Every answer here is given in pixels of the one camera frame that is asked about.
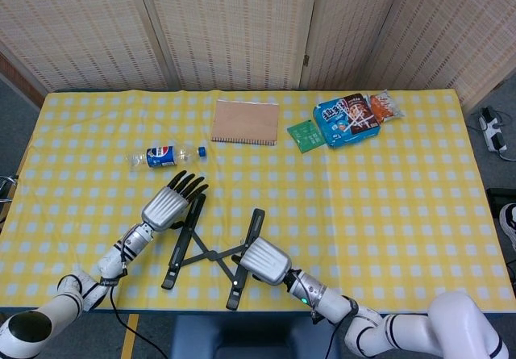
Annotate black white sneaker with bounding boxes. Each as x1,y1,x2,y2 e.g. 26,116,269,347
499,203,516,252

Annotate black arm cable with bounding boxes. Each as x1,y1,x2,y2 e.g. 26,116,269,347
324,318,342,359
107,284,170,359

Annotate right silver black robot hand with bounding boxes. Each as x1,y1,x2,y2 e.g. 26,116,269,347
230,236,293,286

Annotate black folding laptop stand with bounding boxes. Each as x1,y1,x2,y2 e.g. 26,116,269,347
160,193,267,311

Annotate yellow white checkered tablecloth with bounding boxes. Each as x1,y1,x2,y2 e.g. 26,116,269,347
0,89,511,315

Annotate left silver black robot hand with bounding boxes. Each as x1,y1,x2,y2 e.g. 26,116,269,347
139,170,210,233

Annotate metal tube frame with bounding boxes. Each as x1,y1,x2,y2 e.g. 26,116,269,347
0,175,20,203

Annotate white power strip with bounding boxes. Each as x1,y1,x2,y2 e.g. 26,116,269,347
478,107,510,153

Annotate clear Pepsi plastic bottle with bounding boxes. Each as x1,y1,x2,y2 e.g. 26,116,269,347
127,144,209,173

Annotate orange snack bag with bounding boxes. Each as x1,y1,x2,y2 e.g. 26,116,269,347
368,89,406,124

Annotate green flat packet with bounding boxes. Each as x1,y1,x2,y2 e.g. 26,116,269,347
286,119,326,154

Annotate woven folding screen panel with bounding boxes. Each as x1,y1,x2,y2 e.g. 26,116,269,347
0,0,181,94
300,0,404,90
132,0,322,92
362,0,516,110

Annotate yellow floor tape strip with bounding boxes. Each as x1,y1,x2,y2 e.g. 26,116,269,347
120,313,140,359

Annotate brown spiral notebook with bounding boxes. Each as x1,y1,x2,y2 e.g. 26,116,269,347
210,99,281,147

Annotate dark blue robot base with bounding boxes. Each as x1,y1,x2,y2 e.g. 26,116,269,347
169,314,342,359

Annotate blue brown cookie package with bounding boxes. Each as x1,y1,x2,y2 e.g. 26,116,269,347
312,94,382,149

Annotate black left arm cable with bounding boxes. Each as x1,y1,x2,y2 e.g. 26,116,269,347
107,284,170,359

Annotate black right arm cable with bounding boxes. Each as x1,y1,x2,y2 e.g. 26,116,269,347
324,318,342,359

